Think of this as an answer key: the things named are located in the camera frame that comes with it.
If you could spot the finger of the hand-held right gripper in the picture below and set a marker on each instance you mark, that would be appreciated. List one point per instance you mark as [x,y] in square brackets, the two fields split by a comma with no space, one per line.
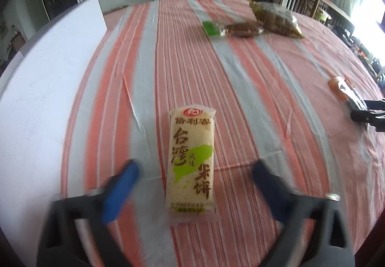
[376,104]
[367,119]

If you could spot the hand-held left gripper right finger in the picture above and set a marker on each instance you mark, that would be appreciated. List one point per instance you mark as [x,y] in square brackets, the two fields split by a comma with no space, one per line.
[267,189]

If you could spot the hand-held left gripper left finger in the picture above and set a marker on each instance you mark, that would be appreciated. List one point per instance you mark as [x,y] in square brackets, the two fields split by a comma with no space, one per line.
[120,189]

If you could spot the orange snack packet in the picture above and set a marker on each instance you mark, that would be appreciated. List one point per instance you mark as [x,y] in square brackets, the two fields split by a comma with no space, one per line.
[338,83]

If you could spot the pale rice cracker packet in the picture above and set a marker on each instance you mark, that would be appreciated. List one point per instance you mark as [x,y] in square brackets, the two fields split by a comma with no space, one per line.
[191,149]

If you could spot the clear bag of brown snacks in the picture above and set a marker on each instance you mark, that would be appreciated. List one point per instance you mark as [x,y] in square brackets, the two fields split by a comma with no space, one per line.
[276,17]

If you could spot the green-ended snack packet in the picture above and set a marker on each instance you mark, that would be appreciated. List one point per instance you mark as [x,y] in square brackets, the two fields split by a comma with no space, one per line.
[240,29]

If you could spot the orange grey striped tablecloth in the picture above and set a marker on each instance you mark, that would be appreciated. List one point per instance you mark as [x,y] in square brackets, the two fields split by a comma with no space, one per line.
[255,89]

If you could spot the wooden dining table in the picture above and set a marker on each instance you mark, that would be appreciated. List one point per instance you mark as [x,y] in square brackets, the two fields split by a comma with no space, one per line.
[337,10]

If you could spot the white board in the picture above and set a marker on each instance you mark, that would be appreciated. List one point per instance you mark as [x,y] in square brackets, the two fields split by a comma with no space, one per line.
[39,89]

